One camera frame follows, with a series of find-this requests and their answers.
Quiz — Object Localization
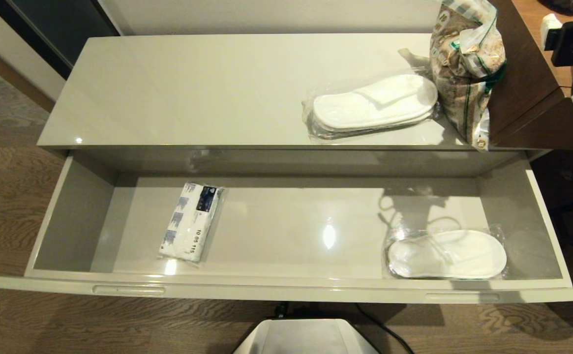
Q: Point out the green brown snack bag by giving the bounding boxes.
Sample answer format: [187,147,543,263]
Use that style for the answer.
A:
[429,0,508,152]

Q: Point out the white slippers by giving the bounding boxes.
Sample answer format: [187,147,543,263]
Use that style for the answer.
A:
[383,226,509,281]
[302,73,440,144]

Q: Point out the glossy white cabinet drawer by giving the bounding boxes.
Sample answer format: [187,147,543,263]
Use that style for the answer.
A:
[0,147,573,304]

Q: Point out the silver and black robot base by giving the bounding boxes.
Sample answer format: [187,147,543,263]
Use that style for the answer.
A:
[232,319,381,354]

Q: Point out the dark round vase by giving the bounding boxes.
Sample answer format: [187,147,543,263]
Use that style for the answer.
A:
[537,0,573,15]

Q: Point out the brown wooden side cabinet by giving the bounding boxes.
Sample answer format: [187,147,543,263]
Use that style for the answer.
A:
[483,0,573,150]

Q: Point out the glossy white low cabinet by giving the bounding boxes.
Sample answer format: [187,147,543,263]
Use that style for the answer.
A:
[37,33,552,165]

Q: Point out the white blue tissue pack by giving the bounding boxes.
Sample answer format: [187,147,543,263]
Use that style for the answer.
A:
[158,183,226,264]

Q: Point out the dark glass door panel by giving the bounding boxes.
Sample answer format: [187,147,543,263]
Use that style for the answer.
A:
[0,0,121,81]

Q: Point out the black base power cable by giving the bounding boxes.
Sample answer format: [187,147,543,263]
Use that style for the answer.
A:
[273,302,415,354]

